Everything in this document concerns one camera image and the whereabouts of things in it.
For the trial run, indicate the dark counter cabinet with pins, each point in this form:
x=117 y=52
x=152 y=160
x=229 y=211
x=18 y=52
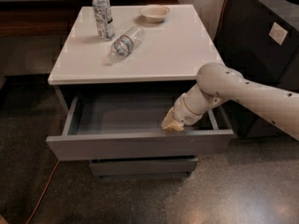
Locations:
x=244 y=43

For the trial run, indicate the white wall outlet plate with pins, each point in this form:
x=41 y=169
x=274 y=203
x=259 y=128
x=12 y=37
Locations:
x=278 y=33

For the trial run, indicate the grey drawer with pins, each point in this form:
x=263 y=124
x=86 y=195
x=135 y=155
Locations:
x=144 y=166
x=112 y=127

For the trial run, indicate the grey bottom drawer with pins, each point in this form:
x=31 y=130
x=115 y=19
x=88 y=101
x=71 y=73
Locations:
x=144 y=166

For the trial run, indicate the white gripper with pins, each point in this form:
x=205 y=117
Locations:
x=185 y=113

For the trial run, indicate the upright clear water bottle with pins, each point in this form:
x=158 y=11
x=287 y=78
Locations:
x=103 y=18

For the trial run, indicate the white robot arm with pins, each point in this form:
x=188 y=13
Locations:
x=217 y=84

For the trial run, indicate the grey top drawer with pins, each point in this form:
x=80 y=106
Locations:
x=112 y=127

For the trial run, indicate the beige paper bowl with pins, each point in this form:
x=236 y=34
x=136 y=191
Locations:
x=154 y=13

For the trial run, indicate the clear water bottle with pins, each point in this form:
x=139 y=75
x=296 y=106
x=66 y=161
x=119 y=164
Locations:
x=103 y=18
x=126 y=44

